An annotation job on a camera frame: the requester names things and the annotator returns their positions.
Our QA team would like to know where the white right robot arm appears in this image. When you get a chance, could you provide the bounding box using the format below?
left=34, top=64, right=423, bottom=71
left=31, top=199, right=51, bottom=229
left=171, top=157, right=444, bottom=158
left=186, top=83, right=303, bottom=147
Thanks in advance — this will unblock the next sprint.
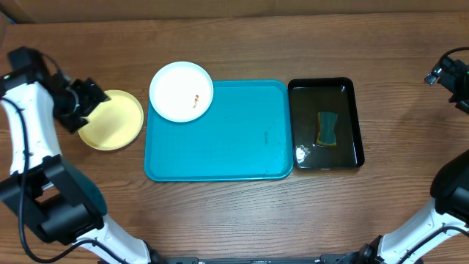
left=337, top=47, right=468, bottom=264

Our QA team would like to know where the blue plastic tray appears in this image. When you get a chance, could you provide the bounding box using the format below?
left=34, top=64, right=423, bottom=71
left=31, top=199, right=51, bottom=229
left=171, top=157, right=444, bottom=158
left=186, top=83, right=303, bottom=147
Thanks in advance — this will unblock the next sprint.
left=144, top=79, right=294, bottom=182

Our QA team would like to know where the white plate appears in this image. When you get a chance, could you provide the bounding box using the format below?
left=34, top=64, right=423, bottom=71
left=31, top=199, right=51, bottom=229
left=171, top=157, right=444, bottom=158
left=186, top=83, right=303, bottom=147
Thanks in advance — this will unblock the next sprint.
left=149, top=62, right=214, bottom=122

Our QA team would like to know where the yellow plate with stain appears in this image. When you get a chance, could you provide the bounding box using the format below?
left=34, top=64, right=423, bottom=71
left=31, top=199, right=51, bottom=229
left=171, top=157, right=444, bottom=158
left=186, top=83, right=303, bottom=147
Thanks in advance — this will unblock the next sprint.
left=78, top=90, right=144, bottom=151

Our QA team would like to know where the black water tray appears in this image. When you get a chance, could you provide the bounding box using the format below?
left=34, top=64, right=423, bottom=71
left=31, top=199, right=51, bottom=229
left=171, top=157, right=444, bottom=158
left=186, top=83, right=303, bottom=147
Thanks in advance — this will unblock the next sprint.
left=288, top=77, right=365, bottom=169

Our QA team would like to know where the cardboard back panel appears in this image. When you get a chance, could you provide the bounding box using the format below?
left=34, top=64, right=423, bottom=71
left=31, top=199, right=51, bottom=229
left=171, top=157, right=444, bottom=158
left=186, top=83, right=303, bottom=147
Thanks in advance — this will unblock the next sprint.
left=1, top=0, right=468, bottom=23

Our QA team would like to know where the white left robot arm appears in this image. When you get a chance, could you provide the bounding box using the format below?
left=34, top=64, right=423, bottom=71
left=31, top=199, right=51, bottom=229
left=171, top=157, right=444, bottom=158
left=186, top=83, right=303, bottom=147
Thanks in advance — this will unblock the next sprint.
left=1, top=47, right=163, bottom=264

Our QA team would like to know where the green yellow sponge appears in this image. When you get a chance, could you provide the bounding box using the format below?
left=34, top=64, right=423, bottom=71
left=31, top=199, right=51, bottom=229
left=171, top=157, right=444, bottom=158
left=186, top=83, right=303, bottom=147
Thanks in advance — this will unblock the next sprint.
left=316, top=111, right=338, bottom=147

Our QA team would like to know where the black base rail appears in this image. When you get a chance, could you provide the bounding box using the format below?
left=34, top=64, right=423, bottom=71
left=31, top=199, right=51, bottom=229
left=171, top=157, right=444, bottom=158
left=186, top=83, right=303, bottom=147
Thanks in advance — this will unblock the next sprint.
left=157, top=252, right=358, bottom=264

